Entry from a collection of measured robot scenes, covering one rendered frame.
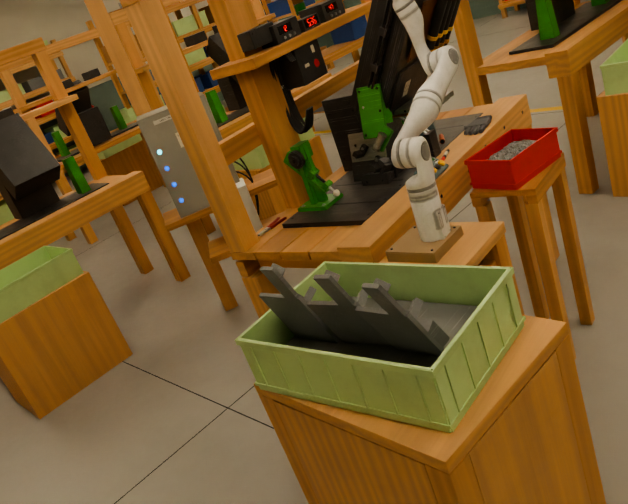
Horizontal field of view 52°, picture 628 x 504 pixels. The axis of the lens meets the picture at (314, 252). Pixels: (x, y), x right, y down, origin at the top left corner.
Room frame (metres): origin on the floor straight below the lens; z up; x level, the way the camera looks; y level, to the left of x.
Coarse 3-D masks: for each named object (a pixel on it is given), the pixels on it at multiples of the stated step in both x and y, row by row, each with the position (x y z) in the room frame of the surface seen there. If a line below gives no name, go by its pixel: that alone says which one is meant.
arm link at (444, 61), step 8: (440, 48) 2.16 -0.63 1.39; (448, 48) 2.15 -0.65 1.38; (432, 56) 2.16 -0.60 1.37; (440, 56) 2.12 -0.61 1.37; (448, 56) 2.13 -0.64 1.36; (456, 56) 2.15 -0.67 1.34; (432, 64) 2.16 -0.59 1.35; (440, 64) 2.10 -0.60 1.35; (448, 64) 2.11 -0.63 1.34; (456, 64) 2.14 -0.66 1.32; (440, 72) 2.08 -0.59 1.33; (448, 72) 2.09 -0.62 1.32; (432, 80) 2.05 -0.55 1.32; (440, 80) 2.05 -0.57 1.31; (448, 80) 2.08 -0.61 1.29; (424, 88) 2.03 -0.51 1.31; (432, 88) 2.02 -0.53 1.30; (440, 88) 2.03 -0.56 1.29; (440, 96) 2.02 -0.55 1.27
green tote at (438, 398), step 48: (432, 288) 1.55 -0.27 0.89; (480, 288) 1.44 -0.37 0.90; (240, 336) 1.55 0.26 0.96; (288, 336) 1.65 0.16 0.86; (480, 336) 1.24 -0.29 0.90; (288, 384) 1.45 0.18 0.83; (336, 384) 1.31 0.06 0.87; (384, 384) 1.20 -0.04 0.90; (432, 384) 1.11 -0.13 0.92; (480, 384) 1.20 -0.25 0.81
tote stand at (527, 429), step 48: (528, 336) 1.33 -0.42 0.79; (528, 384) 1.21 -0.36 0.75; (576, 384) 1.32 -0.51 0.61; (288, 432) 1.52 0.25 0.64; (336, 432) 1.32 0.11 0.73; (384, 432) 1.18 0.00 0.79; (432, 432) 1.13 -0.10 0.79; (480, 432) 1.10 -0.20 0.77; (528, 432) 1.19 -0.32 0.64; (576, 432) 1.29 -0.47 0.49; (336, 480) 1.40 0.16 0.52; (384, 480) 1.22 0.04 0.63; (432, 480) 1.08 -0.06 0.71; (480, 480) 1.08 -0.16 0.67; (528, 480) 1.16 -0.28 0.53; (576, 480) 1.27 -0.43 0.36
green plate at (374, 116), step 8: (360, 88) 2.64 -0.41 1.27; (368, 88) 2.62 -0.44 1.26; (376, 88) 2.59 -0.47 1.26; (360, 96) 2.64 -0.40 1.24; (368, 96) 2.61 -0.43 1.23; (376, 96) 2.59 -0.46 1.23; (360, 104) 2.64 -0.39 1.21; (368, 104) 2.61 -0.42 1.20; (376, 104) 2.58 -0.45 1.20; (384, 104) 2.60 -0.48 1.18; (360, 112) 2.64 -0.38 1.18; (368, 112) 2.61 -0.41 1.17; (376, 112) 2.58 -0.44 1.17; (384, 112) 2.57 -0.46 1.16; (368, 120) 2.61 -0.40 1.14; (376, 120) 2.58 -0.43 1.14; (384, 120) 2.55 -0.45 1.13; (392, 120) 2.61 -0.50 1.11; (368, 128) 2.61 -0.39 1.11; (376, 128) 2.58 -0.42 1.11; (368, 136) 2.61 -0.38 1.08; (376, 136) 2.58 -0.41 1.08
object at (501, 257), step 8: (504, 240) 1.86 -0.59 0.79; (496, 248) 1.83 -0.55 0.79; (504, 248) 1.85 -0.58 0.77; (488, 256) 1.85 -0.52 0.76; (496, 256) 1.83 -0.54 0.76; (504, 256) 1.85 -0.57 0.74; (480, 264) 1.90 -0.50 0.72; (488, 264) 1.82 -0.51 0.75; (496, 264) 1.84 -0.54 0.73; (504, 264) 1.84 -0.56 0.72; (520, 304) 1.86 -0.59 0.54
